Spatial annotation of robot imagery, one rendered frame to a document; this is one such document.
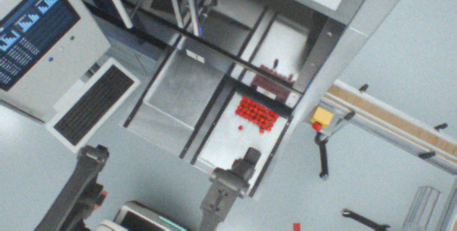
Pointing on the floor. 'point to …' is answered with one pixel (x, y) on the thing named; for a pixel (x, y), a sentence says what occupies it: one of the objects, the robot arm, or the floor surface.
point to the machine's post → (356, 36)
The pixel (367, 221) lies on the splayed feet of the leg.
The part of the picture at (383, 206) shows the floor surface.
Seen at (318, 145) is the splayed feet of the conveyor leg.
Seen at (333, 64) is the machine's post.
